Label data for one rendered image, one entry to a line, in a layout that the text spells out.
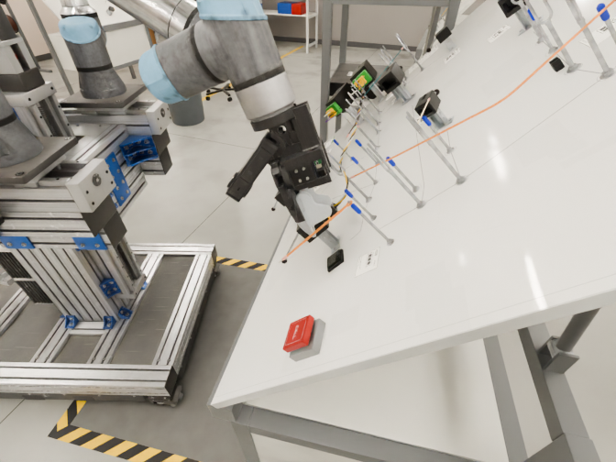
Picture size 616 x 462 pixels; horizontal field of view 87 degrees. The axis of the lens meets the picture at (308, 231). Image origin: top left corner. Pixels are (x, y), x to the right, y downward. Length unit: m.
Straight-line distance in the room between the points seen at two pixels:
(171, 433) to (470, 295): 1.50
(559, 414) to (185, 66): 0.76
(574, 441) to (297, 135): 0.61
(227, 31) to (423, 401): 0.78
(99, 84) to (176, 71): 0.95
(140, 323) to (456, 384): 1.41
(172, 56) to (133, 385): 1.34
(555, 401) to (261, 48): 0.70
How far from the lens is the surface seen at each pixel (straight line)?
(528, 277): 0.39
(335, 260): 0.63
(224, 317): 1.94
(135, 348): 1.72
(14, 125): 1.09
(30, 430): 2.02
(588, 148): 0.49
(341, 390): 0.82
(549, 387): 0.73
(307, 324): 0.52
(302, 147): 0.48
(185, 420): 1.73
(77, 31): 1.42
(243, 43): 0.45
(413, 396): 0.85
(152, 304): 1.85
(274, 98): 0.45
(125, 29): 5.79
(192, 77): 0.50
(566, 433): 0.70
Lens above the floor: 1.55
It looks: 41 degrees down
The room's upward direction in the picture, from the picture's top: straight up
